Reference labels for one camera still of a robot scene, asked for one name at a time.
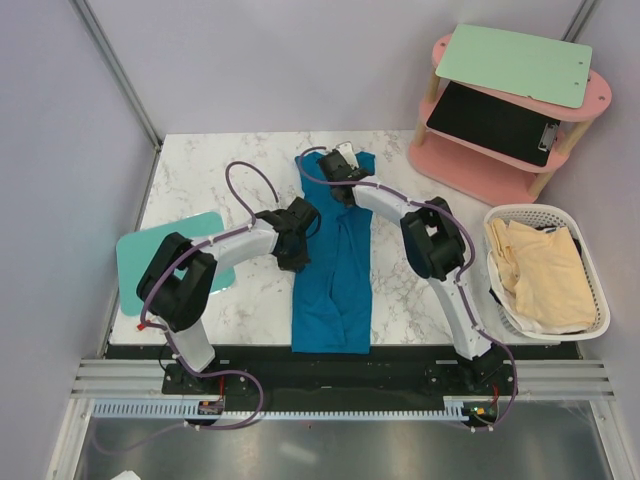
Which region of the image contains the black clipboard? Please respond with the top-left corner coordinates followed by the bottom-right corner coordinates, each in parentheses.
top-left (426, 82), bottom-right (560, 167)

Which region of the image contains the aluminium extrusion rail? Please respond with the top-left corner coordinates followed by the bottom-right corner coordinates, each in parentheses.
top-left (72, 360), bottom-right (615, 401)

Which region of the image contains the blue t shirt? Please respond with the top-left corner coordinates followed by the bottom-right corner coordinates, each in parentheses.
top-left (291, 152), bottom-right (373, 354)

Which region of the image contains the teal cutting board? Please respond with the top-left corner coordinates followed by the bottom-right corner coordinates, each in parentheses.
top-left (116, 211), bottom-right (224, 316)

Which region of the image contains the aluminium frame post right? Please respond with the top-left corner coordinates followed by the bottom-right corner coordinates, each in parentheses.
top-left (561, 0), bottom-right (595, 42)

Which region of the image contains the white cable duct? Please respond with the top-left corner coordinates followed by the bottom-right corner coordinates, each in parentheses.
top-left (91, 398), bottom-right (468, 421)

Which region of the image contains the purple cable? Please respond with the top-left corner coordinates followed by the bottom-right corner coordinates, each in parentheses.
top-left (298, 145), bottom-right (519, 434)
top-left (92, 160), bottom-right (281, 456)

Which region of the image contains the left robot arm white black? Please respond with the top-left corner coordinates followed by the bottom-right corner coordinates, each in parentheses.
top-left (136, 197), bottom-right (321, 393)

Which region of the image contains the white paper scrap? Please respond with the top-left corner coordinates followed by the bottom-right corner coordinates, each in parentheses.
top-left (111, 470), bottom-right (141, 480)

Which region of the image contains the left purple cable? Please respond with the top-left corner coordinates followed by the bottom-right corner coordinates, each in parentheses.
top-left (92, 160), bottom-right (281, 456)

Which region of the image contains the pink three tier shelf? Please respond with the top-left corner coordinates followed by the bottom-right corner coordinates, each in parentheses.
top-left (409, 31), bottom-right (612, 205)

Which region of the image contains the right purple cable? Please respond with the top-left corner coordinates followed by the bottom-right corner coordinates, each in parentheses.
top-left (298, 145), bottom-right (519, 434)

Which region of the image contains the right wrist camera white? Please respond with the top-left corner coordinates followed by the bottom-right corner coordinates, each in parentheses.
top-left (335, 141), bottom-right (359, 169)

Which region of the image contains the aluminium frame post left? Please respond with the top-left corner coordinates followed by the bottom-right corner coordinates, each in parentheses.
top-left (69, 0), bottom-right (163, 152)

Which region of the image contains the aluminium frame post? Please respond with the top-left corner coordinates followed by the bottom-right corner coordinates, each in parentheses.
top-left (69, 0), bottom-right (163, 152)
top-left (561, 0), bottom-right (595, 42)

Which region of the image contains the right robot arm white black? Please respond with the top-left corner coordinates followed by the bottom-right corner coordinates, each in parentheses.
top-left (317, 149), bottom-right (502, 394)

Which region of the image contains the green board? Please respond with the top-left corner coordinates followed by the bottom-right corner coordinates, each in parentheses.
top-left (436, 24), bottom-right (592, 109)

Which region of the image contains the beige t shirt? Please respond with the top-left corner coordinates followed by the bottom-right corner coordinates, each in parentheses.
top-left (485, 218), bottom-right (596, 335)

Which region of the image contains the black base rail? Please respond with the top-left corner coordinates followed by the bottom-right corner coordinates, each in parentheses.
top-left (106, 343), bottom-right (580, 410)

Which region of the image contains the white laundry basket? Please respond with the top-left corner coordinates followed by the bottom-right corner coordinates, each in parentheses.
top-left (484, 204), bottom-right (610, 344)

